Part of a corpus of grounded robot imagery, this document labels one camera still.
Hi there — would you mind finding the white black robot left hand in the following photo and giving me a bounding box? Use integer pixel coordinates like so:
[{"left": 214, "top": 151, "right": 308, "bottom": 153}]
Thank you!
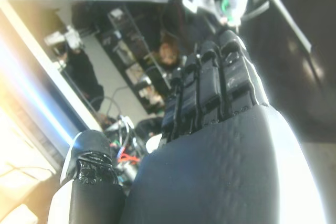
[{"left": 49, "top": 29, "right": 329, "bottom": 224}]

